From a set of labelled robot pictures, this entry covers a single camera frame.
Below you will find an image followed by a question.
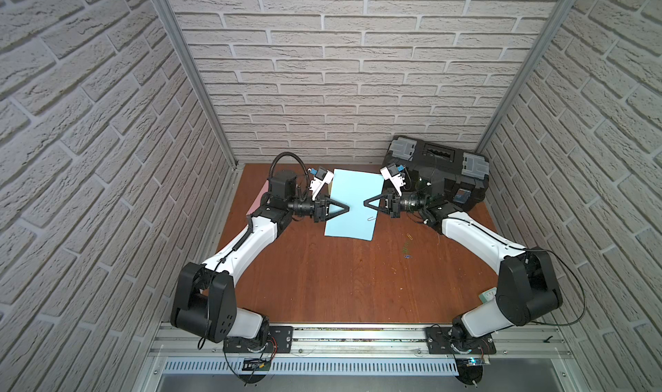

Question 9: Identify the aluminium front rail frame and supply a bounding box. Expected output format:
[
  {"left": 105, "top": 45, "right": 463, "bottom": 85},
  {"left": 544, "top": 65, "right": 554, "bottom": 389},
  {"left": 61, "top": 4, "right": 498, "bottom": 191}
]
[{"left": 133, "top": 323, "right": 588, "bottom": 391}]

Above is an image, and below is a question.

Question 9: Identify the corner aluminium post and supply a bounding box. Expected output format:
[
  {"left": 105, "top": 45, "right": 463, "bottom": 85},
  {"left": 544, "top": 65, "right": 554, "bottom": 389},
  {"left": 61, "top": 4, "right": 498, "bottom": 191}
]
[
  {"left": 474, "top": 0, "right": 577, "bottom": 153},
  {"left": 141, "top": 0, "right": 239, "bottom": 166}
]

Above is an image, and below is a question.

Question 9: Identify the left corner aluminium post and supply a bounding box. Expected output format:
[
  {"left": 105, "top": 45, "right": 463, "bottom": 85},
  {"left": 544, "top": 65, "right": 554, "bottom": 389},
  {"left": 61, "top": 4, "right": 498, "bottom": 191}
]
[{"left": 141, "top": 0, "right": 239, "bottom": 166}]

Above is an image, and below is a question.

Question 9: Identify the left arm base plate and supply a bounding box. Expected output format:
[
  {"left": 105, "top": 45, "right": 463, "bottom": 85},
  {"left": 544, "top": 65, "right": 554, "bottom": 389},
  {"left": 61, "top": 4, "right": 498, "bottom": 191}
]
[{"left": 223, "top": 325, "right": 294, "bottom": 356}]

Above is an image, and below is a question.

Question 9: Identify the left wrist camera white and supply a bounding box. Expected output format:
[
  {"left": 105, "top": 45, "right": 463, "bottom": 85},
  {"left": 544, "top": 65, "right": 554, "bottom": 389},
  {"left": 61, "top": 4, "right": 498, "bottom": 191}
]
[{"left": 309, "top": 167, "right": 334, "bottom": 201}]

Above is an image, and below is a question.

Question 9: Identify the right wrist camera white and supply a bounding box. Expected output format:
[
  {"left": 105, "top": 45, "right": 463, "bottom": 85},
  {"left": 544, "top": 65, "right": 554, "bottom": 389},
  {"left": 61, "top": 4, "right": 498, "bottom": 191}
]
[{"left": 380, "top": 164, "right": 405, "bottom": 197}]

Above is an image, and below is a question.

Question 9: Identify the right corner aluminium post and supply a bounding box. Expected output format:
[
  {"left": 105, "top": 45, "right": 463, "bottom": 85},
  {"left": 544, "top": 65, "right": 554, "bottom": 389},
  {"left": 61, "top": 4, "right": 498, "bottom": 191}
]
[{"left": 474, "top": 0, "right": 577, "bottom": 153}]

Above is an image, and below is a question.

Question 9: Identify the pink paper sheet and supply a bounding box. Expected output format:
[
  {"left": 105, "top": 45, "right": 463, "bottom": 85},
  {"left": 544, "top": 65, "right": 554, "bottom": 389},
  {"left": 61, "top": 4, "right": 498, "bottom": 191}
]
[{"left": 247, "top": 181, "right": 269, "bottom": 214}]

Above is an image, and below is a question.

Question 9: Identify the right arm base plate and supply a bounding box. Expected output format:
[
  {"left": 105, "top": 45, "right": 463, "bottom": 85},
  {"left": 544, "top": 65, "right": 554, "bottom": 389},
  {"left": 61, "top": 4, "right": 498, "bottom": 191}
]
[{"left": 424, "top": 324, "right": 497, "bottom": 355}]

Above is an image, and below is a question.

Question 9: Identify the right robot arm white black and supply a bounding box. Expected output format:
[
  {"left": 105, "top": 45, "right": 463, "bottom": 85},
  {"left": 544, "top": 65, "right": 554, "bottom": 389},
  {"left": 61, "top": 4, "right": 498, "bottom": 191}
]
[{"left": 364, "top": 189, "right": 563, "bottom": 354}]

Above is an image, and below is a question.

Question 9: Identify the light blue paper sheet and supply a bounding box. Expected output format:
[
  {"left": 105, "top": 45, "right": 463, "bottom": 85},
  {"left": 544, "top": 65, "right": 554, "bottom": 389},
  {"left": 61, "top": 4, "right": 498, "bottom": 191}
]
[{"left": 324, "top": 169, "right": 384, "bottom": 241}]

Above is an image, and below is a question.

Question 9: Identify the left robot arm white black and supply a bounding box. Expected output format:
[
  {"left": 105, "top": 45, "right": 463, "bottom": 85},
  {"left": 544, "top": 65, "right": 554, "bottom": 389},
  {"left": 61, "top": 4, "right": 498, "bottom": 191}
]
[{"left": 170, "top": 152, "right": 349, "bottom": 352}]

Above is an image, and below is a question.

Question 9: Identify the black plastic toolbox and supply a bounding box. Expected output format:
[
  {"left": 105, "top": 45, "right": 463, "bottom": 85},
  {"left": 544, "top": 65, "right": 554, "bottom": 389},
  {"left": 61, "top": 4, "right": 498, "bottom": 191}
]
[{"left": 382, "top": 135, "right": 490, "bottom": 211}]

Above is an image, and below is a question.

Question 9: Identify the small teal card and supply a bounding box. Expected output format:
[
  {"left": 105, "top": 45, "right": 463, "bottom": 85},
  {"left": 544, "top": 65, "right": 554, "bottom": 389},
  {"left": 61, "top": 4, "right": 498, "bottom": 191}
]
[{"left": 479, "top": 288, "right": 497, "bottom": 304}]

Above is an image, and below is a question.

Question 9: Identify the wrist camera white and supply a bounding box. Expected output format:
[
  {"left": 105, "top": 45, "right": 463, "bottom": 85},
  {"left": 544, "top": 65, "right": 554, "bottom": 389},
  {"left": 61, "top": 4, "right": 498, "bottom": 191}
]
[
  {"left": 380, "top": 164, "right": 405, "bottom": 197},
  {"left": 309, "top": 167, "right": 334, "bottom": 201}
]

